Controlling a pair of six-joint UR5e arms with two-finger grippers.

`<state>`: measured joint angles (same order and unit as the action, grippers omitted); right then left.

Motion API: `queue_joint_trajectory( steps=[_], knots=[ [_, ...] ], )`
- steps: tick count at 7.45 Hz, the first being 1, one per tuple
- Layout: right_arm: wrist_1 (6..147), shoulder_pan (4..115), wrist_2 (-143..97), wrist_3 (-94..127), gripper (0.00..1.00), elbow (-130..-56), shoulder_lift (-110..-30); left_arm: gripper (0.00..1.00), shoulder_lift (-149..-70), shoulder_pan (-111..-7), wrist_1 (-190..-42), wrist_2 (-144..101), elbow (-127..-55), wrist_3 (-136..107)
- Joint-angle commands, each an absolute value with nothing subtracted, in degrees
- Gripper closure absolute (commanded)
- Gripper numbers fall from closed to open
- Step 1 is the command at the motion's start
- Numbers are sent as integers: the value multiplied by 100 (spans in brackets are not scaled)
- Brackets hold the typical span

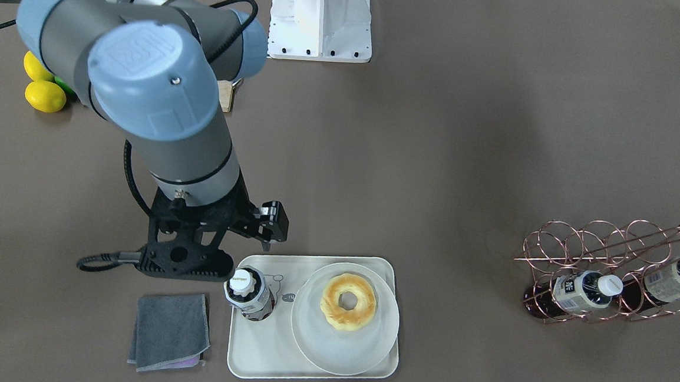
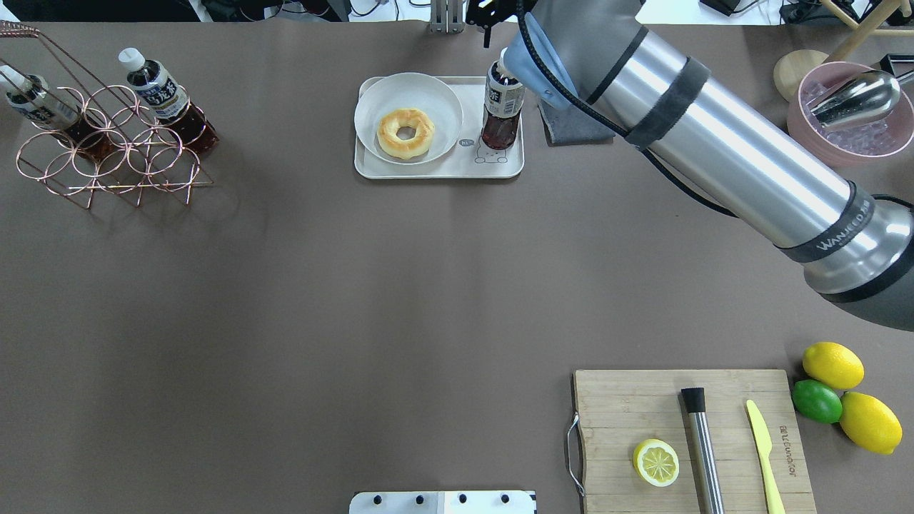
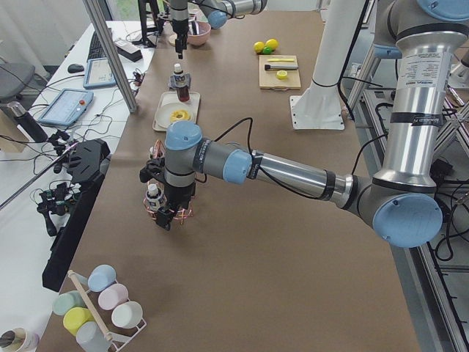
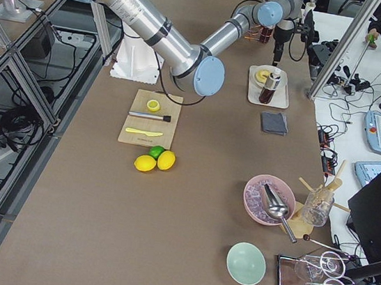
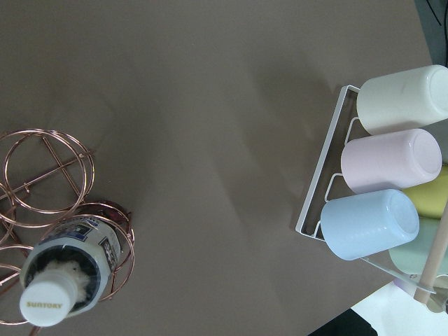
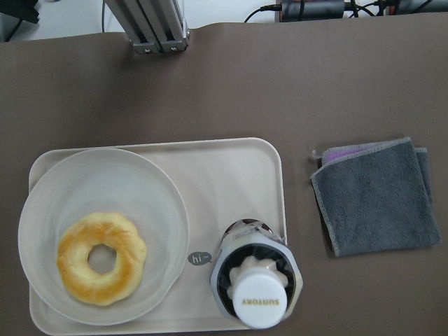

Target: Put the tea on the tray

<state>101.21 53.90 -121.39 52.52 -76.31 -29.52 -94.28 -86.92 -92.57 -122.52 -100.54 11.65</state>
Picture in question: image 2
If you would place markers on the pink bowl with ice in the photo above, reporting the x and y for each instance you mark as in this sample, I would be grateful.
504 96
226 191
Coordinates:
847 147

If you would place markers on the copper wire bottle rack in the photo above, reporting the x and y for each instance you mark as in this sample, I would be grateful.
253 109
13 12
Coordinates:
122 139

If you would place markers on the glazed donut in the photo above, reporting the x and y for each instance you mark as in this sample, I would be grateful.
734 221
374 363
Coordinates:
405 133

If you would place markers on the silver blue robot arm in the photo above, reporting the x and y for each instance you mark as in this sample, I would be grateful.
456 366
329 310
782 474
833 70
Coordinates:
856 251

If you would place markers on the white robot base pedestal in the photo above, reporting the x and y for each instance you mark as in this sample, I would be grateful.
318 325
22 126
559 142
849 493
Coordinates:
445 501

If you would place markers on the tea bottle front of rack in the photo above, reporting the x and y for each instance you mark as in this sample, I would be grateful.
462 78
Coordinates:
168 101

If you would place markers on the yellow lemon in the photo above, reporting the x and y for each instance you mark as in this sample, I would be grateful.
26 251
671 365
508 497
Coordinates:
869 423
834 365

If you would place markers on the cream rabbit tray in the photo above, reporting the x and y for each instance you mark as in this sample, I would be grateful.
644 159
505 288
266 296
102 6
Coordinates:
468 158

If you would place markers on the aluminium frame post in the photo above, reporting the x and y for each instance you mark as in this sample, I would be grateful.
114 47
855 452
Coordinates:
447 17

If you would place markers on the wooden cutting board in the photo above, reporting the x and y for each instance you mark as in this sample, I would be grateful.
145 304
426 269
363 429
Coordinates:
618 409

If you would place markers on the tea bottle of rack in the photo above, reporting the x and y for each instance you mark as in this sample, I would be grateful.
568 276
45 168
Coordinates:
168 101
29 96

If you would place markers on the tea bottle back of rack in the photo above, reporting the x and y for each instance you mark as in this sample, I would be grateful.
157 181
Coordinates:
29 96

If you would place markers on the steel ice scoop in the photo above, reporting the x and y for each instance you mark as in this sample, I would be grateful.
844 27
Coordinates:
866 97

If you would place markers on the half lemon slice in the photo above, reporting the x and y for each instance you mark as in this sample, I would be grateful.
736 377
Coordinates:
656 462

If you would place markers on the white round plate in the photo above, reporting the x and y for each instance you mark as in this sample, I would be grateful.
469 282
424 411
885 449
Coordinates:
409 90

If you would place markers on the grey folded cloth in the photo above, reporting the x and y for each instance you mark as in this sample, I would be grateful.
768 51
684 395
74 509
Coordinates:
570 127

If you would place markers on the dark tea bottle white cap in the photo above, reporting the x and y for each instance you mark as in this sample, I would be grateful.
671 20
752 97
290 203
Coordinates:
503 101

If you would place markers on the wooden mug tree stand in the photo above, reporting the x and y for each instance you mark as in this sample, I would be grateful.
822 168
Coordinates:
789 71

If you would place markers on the green lime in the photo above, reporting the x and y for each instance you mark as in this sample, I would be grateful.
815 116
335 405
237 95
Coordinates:
816 401

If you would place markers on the yellow plastic knife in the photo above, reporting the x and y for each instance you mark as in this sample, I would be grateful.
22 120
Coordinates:
764 446

